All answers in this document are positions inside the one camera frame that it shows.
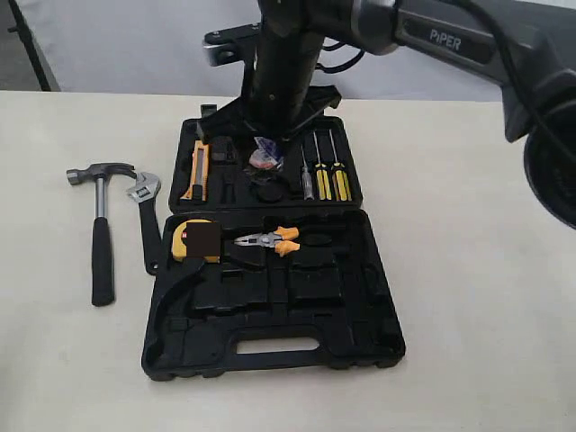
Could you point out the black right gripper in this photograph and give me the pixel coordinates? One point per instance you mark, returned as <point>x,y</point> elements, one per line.
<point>280,100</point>

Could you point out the black electrical tape roll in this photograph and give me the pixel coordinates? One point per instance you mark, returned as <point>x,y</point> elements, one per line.
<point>265,162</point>

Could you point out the adjustable wrench black handle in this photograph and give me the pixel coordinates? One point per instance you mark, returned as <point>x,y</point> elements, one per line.
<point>144,194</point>

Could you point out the black plastic tool case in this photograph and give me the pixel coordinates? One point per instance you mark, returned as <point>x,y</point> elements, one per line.
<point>327,304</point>

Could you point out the steel claw hammer black grip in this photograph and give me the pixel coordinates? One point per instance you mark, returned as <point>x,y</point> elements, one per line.
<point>102,250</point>

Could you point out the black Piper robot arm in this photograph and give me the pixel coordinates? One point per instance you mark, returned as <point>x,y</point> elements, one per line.
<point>526,49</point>

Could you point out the yellow black screwdriver left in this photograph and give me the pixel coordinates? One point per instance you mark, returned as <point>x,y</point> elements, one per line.
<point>322,174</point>

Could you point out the yellow black screwdriver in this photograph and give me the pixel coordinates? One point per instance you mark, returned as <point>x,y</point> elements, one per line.
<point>339,174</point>
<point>322,174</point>

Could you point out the yellow black screwdriver right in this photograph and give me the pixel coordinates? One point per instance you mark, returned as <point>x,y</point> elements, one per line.
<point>339,174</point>

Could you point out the orange utility knife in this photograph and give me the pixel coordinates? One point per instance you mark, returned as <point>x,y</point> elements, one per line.
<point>197,188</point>

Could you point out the yellow tape measure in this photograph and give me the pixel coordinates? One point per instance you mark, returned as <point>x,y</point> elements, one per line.
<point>197,238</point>

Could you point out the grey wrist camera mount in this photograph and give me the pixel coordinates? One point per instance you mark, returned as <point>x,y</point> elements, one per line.
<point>231,45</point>

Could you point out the clear handle tester screwdriver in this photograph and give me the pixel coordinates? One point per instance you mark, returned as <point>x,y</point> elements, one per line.
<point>306,181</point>

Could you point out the pliers with orange handles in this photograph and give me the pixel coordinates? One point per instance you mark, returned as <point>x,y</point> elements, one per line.
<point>281,240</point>

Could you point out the black metal stand post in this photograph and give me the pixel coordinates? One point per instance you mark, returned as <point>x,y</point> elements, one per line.
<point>24,33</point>

